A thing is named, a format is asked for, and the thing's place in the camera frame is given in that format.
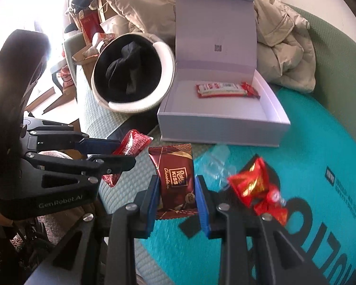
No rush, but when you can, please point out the clear plastic holder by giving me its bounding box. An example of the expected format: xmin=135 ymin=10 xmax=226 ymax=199
xmin=196 ymin=144 xmax=236 ymax=190

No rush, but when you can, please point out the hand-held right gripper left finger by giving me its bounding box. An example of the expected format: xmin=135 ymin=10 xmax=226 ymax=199
xmin=24 ymin=175 xmax=162 ymax=285

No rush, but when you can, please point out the beige fluffy cloth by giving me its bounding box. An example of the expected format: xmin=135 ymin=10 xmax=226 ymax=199
xmin=37 ymin=150 xmax=75 ymax=162

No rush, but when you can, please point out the white cardboard box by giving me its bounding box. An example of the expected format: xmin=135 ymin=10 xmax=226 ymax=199
xmin=157 ymin=0 xmax=291 ymax=148

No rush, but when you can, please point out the dark red sauce sachet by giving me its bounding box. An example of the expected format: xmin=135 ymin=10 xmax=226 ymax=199
xmin=102 ymin=129 xmax=154 ymax=187

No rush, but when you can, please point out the teal bubble mailer bag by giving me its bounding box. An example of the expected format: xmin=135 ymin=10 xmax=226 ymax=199
xmin=138 ymin=87 xmax=356 ymax=285

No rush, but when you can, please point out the smartphone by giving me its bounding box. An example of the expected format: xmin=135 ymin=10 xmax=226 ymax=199
xmin=107 ymin=114 xmax=159 ymax=143

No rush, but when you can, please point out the beige round hat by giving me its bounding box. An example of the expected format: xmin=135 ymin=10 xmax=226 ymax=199
xmin=91 ymin=33 xmax=177 ymax=114

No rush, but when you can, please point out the dark red chocolate packet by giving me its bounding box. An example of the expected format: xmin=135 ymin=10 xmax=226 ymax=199
xmin=148 ymin=143 xmax=199 ymax=221

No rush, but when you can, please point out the red white snack bag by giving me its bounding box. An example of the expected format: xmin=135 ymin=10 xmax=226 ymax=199
xmin=90 ymin=33 xmax=116 ymax=57

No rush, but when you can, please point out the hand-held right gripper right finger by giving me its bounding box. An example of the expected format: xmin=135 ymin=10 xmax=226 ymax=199
xmin=194 ymin=175 xmax=330 ymax=285

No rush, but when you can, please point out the black cloth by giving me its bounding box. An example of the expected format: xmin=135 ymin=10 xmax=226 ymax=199
xmin=105 ymin=42 xmax=150 ymax=95

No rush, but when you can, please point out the beige puffer jacket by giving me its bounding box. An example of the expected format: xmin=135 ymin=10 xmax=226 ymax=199
xmin=68 ymin=0 xmax=316 ymax=94

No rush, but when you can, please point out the red white long snack packet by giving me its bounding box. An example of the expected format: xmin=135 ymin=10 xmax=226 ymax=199
xmin=196 ymin=81 xmax=261 ymax=99

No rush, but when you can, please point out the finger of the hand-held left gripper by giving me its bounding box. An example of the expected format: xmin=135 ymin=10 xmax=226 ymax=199
xmin=21 ymin=118 xmax=122 ymax=158
xmin=25 ymin=153 xmax=136 ymax=191

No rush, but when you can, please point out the green sofa cover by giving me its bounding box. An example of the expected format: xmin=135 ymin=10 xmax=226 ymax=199
xmin=64 ymin=6 xmax=356 ymax=285

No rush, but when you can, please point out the red gift box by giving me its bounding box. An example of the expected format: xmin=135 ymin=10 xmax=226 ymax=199
xmin=79 ymin=12 xmax=104 ymax=43

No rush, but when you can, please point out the brown paper bag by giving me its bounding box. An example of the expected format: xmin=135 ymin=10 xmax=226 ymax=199
xmin=98 ymin=0 xmax=122 ymax=33

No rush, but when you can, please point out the small red gold candy packet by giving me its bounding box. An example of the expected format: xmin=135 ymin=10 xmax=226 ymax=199
xmin=227 ymin=157 xmax=275 ymax=208

